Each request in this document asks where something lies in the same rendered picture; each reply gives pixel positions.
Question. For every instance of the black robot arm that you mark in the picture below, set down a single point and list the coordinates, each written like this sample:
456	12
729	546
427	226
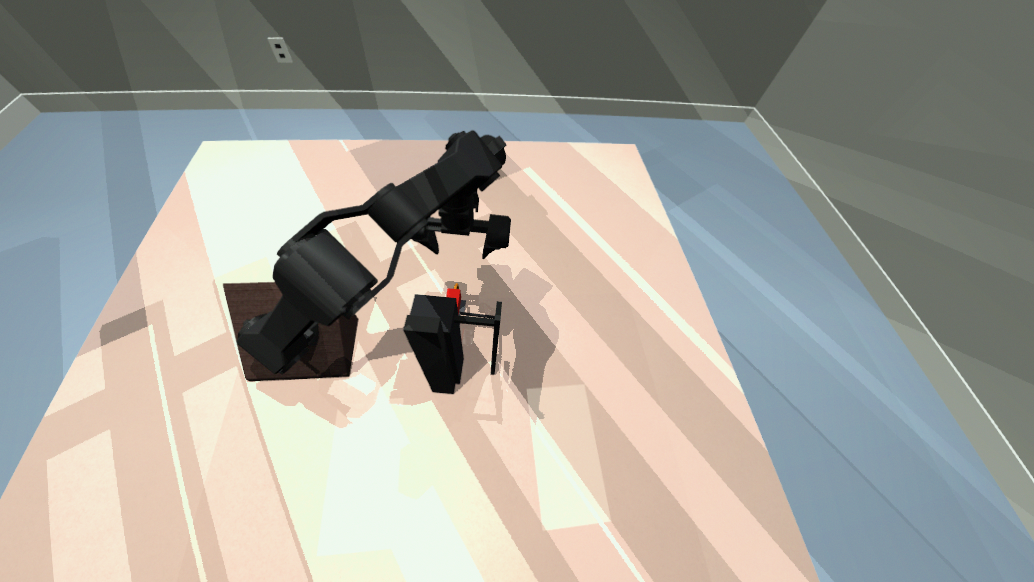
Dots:
321	281

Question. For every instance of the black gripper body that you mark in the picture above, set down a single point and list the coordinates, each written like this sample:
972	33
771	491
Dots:
460	221

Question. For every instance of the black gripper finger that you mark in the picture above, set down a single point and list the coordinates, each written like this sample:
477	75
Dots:
487	249
430	242

